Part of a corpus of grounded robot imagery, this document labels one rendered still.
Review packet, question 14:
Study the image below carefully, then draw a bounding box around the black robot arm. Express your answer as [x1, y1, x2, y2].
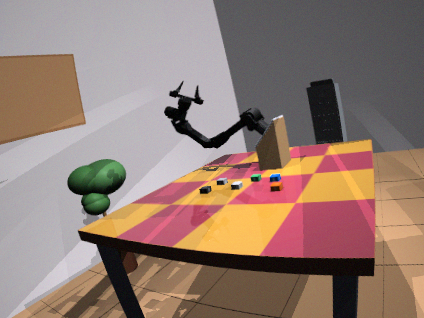
[164, 97, 269, 148]

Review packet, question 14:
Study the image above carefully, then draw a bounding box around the blue block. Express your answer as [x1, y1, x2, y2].
[270, 174, 281, 182]

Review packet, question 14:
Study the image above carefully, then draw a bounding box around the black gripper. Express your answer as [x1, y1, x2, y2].
[169, 81, 204, 111]

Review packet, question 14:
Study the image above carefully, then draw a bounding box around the green block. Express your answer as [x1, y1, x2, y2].
[251, 174, 262, 182]

